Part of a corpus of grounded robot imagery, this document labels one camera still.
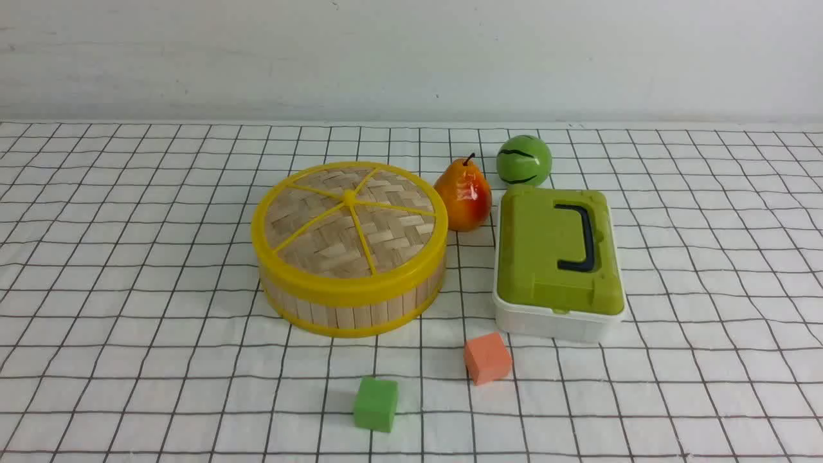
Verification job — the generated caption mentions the yellow woven steamer lid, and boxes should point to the yellow woven steamer lid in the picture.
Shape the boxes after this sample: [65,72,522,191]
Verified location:
[251,161,449,307]

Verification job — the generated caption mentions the bamboo steamer basket yellow rims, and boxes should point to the bamboo steamer basket yellow rims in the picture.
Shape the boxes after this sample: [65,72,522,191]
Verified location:
[258,255,447,339]

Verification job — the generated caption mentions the green lid white plastic box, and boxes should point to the green lid white plastic box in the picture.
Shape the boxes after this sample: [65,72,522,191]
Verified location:
[492,185,626,345]

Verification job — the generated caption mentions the red yellow toy pear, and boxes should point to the red yellow toy pear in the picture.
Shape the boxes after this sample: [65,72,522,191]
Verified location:
[434,152,492,232]

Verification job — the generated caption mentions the green striped toy ball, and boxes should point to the green striped toy ball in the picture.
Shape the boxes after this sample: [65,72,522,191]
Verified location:
[496,134,552,186]

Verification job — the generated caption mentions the orange foam cube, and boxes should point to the orange foam cube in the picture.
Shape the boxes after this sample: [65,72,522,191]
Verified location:
[464,332,512,386]

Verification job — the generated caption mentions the green foam cube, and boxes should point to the green foam cube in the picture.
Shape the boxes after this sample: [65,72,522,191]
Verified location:
[353,376,399,433]

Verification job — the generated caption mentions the white black grid tablecloth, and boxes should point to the white black grid tablecloth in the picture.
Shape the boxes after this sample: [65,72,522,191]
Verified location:
[1,122,822,462]

